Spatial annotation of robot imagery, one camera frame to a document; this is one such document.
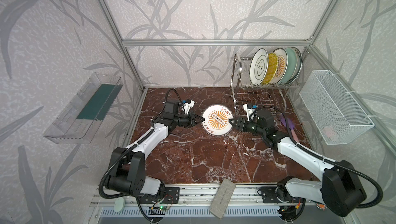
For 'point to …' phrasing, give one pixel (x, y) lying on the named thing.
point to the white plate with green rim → (259, 67)
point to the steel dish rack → (259, 97)
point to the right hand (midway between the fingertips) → (232, 117)
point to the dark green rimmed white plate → (299, 61)
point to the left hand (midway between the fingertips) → (205, 116)
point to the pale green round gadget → (119, 204)
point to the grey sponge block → (221, 198)
